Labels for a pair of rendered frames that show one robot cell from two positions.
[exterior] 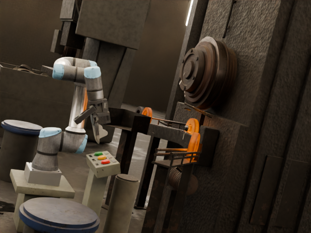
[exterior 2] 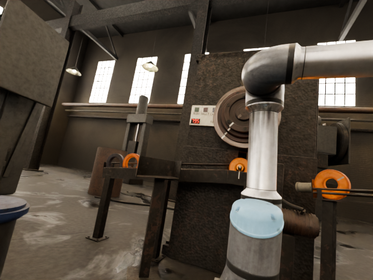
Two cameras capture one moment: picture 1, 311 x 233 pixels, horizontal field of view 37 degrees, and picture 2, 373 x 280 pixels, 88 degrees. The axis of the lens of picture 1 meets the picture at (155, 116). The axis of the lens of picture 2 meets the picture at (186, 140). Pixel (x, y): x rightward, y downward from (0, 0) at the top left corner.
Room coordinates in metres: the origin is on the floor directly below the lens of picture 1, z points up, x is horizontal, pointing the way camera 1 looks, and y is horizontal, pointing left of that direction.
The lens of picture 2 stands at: (2.39, 1.04, 0.66)
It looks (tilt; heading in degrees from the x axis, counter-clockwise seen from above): 9 degrees up; 312
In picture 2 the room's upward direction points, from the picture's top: 9 degrees clockwise
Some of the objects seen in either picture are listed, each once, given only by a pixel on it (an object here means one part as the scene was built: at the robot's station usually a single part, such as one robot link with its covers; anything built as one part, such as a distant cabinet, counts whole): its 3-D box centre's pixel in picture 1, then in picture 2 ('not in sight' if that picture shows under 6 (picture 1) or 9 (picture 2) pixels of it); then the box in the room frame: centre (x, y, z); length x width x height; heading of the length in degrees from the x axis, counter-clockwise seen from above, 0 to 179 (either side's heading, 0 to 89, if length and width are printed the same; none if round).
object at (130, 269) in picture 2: (118, 158); (150, 214); (3.38, 0.19, 0.36); 0.26 x 0.20 x 0.72; 56
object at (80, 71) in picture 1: (87, 76); not in sight; (2.24, 0.37, 0.95); 0.11 x 0.11 x 0.08; 15
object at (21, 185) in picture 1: (41, 183); not in sight; (2.58, 0.55, 0.28); 0.32 x 0.32 x 0.04; 25
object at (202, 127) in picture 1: (205, 146); (275, 181); (2.80, -0.34, 0.68); 0.11 x 0.08 x 0.24; 111
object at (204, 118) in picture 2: not in sight; (205, 115); (3.37, -0.22, 1.15); 0.26 x 0.02 x 0.18; 21
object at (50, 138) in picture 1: (50, 139); (255, 230); (2.58, 0.55, 0.54); 0.13 x 0.12 x 0.14; 105
